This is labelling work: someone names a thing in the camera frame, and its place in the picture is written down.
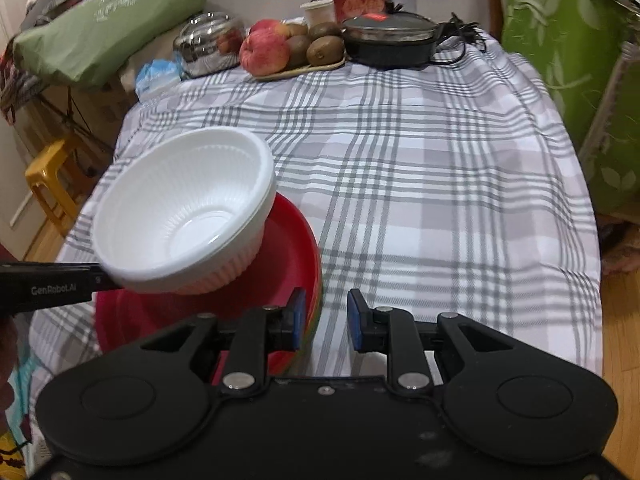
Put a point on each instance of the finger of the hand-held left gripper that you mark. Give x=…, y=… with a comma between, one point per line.
x=105, y=282

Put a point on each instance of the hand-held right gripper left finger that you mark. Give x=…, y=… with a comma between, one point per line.
x=299, y=317

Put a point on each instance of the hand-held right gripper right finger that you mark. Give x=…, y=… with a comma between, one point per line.
x=355, y=325

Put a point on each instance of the pink plastic plate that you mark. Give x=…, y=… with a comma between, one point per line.
x=285, y=245

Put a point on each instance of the yellow plastic stool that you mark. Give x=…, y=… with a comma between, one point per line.
x=50, y=180

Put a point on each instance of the grey plaid tablecloth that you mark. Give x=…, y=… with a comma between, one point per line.
x=425, y=185

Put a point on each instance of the colourful printed cloth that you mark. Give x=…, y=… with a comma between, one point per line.
x=15, y=450

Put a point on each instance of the brown cardboard box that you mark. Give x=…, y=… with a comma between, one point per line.
x=105, y=105

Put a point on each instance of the pile of clothes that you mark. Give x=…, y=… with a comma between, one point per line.
x=17, y=85

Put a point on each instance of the blue tissue pack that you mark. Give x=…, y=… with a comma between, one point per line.
x=157, y=77

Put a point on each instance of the beige cushion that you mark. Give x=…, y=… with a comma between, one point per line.
x=131, y=62

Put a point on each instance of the yellow fruit tray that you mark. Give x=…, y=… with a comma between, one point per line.
x=280, y=76

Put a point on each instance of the green pillow bag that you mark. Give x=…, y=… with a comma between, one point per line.
x=110, y=25

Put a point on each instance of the shiny steel lidded pot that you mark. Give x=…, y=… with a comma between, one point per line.
x=205, y=45

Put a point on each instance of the red apple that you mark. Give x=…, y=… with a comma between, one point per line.
x=267, y=26
x=265, y=52

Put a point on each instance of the brown kiwi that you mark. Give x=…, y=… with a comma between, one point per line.
x=325, y=51
x=324, y=30
x=297, y=50
x=298, y=29

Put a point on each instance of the floral cushion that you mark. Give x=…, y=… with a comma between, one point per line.
x=620, y=250

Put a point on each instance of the grey cardboard box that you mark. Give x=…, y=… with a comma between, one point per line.
x=50, y=0

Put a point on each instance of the black electric pot with lid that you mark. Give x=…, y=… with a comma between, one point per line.
x=387, y=25

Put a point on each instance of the cream cup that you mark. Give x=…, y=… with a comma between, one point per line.
x=317, y=12

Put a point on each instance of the red box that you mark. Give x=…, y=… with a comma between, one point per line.
x=360, y=2

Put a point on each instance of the green leaf-print zipper bag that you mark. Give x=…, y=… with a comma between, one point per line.
x=617, y=125

